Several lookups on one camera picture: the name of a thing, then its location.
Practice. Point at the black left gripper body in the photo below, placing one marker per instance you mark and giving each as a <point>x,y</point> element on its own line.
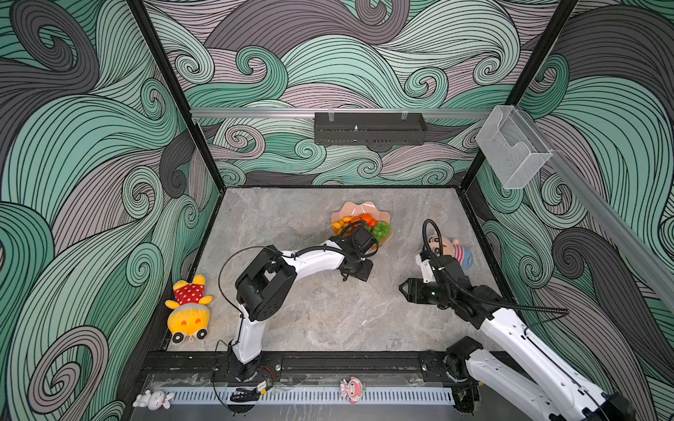
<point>361,270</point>

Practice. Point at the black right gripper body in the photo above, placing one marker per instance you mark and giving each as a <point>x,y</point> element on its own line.
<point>428,292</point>

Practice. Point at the green grape bunch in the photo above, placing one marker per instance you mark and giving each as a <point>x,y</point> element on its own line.
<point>381,231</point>

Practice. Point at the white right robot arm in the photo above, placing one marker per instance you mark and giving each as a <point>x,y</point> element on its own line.
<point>543,386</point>

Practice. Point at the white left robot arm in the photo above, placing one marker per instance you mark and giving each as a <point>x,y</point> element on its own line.
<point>264,285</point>

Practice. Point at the pink scalloped fruit bowl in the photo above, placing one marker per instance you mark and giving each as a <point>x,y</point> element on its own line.
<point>353,210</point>

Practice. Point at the boy plush doll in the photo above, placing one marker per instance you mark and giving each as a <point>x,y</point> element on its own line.
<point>453,248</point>

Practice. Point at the pink pig figurine centre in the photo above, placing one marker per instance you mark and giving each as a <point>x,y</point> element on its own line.
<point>352,389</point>

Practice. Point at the yellow red plush toy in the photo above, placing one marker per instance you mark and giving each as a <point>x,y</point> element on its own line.
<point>190,316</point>

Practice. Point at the white bunny toy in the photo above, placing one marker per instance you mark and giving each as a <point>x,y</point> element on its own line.
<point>154,400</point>

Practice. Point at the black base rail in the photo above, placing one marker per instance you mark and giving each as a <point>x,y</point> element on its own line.
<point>290,367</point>

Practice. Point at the black wall shelf tray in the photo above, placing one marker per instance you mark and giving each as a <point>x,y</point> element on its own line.
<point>378,131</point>

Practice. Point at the black corner frame post right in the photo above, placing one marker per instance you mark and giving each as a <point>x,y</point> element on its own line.
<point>540,53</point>

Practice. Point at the black corner frame post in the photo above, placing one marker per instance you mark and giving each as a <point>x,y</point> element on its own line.
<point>153,42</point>
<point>540,53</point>

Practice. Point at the clear plastic wall box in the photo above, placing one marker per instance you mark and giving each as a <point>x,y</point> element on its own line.
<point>513,145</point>

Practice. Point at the aluminium rail back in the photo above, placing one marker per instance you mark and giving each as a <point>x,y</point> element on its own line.
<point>308,113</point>

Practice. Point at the aluminium rail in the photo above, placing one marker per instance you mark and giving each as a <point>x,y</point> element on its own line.
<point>599,183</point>
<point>308,113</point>

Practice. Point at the white cable duct strip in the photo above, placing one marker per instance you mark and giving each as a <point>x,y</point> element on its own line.
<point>316,396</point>

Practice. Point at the aluminium rail right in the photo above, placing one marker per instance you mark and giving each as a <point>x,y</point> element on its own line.
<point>599,183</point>

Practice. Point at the black corner frame post left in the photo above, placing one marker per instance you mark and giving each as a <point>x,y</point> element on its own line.
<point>153,42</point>

